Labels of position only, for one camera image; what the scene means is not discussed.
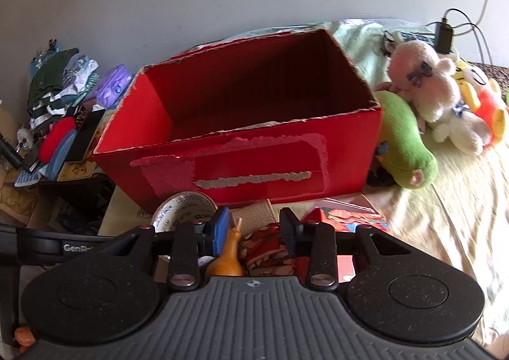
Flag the red fuzzy item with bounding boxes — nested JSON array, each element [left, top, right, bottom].
[[39, 117, 77, 164]]

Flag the green plush toy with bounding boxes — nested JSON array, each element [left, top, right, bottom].
[[368, 90, 438, 189]]

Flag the white patterned garment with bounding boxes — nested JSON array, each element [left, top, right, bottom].
[[61, 56, 100, 106]]

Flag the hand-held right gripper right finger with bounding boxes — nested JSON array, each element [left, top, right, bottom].
[[279, 207, 414, 292]]

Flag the black cable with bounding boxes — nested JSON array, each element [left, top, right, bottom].
[[427, 8, 494, 66]]

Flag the beige leather wallet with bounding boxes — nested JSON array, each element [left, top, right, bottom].
[[231, 200, 276, 237]]

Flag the small wooden gourd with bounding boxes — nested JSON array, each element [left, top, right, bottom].
[[205, 218, 245, 277]]

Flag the green white striped garment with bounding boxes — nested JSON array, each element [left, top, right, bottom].
[[28, 92, 66, 132]]

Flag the blue plastic lid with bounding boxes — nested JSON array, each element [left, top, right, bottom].
[[48, 131, 77, 180]]

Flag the black charger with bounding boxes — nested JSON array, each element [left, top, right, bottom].
[[434, 17, 455, 54]]

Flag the red patterned cloth pouch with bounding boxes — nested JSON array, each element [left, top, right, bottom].
[[239, 223, 309, 277]]

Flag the person's left hand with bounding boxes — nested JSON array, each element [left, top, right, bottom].
[[14, 327, 36, 347]]

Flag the clear bag with black clip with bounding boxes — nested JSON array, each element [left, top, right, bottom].
[[32, 39, 60, 66]]

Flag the blue white patterned packet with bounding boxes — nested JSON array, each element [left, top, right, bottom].
[[16, 167, 48, 188]]

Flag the white power strip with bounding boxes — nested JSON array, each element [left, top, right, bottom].
[[398, 31, 458, 55]]

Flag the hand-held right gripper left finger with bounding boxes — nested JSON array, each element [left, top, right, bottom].
[[95, 207, 232, 292]]

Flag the white fluffy toy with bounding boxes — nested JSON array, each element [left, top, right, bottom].
[[18, 127, 36, 150]]

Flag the red patterned envelope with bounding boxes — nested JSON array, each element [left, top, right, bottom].
[[300, 195, 388, 283]]

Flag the yellow orange plush toy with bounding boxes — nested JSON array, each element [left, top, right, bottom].
[[453, 60, 509, 146]]

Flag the black eyeglasses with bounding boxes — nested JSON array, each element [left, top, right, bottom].
[[382, 30, 399, 57]]

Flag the red cardboard box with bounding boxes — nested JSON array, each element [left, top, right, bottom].
[[92, 28, 383, 213]]

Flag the dark green garment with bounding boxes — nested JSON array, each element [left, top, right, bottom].
[[27, 48, 80, 116]]

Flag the white plush rabbit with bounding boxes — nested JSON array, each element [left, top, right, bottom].
[[387, 40, 494, 156]]

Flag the printed packing tape roll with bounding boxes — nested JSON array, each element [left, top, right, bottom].
[[151, 192, 219, 234]]

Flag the black phone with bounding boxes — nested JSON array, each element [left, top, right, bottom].
[[66, 109, 106, 162]]

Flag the black tool handle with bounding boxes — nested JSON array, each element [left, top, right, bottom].
[[0, 133, 24, 168]]

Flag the light green bed sheet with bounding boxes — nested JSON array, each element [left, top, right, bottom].
[[97, 18, 509, 349]]

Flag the purple tissue pack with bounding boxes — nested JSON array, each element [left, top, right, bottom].
[[95, 65, 132, 108]]

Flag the yellow cover book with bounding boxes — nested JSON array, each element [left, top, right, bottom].
[[58, 161, 96, 180]]

